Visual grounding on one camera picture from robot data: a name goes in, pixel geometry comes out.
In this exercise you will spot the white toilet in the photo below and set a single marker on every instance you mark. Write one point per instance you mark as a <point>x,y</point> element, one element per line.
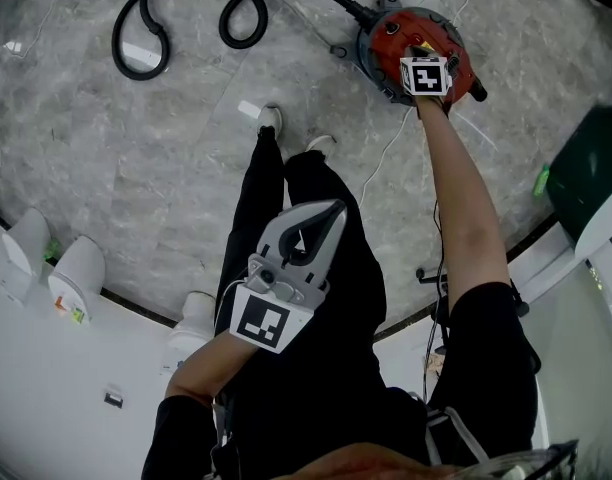
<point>78,273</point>
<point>193,328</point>
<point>28,240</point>

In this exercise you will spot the green bottle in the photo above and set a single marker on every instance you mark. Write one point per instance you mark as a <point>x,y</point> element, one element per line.
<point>541,180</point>

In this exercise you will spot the person's white left shoe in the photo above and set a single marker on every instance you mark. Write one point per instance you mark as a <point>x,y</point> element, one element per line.
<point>270,117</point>

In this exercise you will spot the small black white tag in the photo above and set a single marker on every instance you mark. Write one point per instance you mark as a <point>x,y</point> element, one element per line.
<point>113,398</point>

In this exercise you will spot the red grey vacuum cleaner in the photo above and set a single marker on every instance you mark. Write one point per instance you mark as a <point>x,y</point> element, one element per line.
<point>386,43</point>

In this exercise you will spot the dark green bathtub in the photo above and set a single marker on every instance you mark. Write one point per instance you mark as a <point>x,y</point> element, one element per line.
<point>586,183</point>

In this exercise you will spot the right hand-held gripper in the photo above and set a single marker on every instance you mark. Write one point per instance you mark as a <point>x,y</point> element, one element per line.
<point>426,77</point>

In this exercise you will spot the person's white right shoe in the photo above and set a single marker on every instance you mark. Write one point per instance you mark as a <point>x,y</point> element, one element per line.
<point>320,143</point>

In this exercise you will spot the person's left forearm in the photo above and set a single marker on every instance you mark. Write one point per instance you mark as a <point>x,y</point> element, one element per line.
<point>211,363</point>

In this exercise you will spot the person's right forearm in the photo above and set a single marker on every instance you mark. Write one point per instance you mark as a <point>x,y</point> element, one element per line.
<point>461,193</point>

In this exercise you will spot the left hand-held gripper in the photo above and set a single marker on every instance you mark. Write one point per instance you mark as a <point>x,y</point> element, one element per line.
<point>266,318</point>

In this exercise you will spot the person's black shirt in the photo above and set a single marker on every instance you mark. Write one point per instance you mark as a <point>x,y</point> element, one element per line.
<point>486,348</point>

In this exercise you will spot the person's black trousers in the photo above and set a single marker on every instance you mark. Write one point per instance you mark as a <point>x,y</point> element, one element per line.
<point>326,328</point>

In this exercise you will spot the person's white shoe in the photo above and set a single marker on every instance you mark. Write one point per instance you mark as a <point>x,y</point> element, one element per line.
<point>320,143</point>
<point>270,117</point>

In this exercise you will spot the black tripod stand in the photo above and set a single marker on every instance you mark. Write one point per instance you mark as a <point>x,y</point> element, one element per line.
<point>431,278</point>

